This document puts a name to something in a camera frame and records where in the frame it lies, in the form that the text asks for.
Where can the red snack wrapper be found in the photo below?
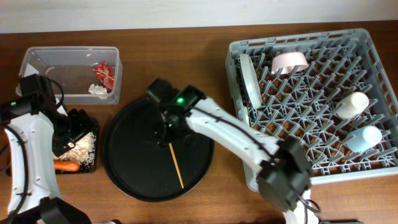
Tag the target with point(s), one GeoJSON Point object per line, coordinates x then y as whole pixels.
{"type": "Point", "coordinates": [105, 75]}

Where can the white tissue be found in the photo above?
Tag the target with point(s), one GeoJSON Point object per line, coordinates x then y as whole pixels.
{"type": "Point", "coordinates": [99, 91]}

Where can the light blue cup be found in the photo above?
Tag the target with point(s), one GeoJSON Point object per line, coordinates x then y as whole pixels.
{"type": "Point", "coordinates": [363, 139]}

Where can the wooden chopstick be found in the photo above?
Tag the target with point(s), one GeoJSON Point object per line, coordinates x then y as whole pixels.
{"type": "Point", "coordinates": [176, 165]}

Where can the rice and shells pile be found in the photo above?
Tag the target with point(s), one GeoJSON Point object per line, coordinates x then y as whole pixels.
{"type": "Point", "coordinates": [83, 152]}

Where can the orange carrot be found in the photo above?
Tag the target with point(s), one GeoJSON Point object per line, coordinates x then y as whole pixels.
{"type": "Point", "coordinates": [67, 166]}

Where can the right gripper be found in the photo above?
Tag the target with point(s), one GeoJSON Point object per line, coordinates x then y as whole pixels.
{"type": "Point", "coordinates": [163, 134]}

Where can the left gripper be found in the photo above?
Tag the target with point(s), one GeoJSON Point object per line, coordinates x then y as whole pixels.
{"type": "Point", "coordinates": [84, 125]}

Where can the pink saucer plate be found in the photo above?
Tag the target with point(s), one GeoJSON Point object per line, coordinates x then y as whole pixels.
{"type": "Point", "coordinates": [286, 62]}

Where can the grey dishwasher rack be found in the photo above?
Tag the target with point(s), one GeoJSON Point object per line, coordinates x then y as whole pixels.
{"type": "Point", "coordinates": [304, 104]}

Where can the black rectangular tray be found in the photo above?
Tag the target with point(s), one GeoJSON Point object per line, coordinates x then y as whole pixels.
{"type": "Point", "coordinates": [90, 167]}

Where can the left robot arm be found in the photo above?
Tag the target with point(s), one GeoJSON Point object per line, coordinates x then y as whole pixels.
{"type": "Point", "coordinates": [36, 125]}

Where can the white plastic fork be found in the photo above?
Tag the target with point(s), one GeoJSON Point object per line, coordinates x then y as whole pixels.
{"type": "Point", "coordinates": [246, 115]}

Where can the grey plate with food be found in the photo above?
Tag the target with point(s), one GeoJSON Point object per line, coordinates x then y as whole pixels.
{"type": "Point", "coordinates": [250, 80]}

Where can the round black tray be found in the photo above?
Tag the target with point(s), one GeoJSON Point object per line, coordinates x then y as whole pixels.
{"type": "Point", "coordinates": [143, 170]}

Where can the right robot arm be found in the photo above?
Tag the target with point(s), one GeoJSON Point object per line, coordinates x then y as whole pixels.
{"type": "Point", "coordinates": [281, 168]}

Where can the small white cup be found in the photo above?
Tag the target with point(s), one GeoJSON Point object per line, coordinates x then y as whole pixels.
{"type": "Point", "coordinates": [352, 105]}

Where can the clear plastic bin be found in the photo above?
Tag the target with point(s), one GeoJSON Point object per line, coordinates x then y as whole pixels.
{"type": "Point", "coordinates": [74, 68]}

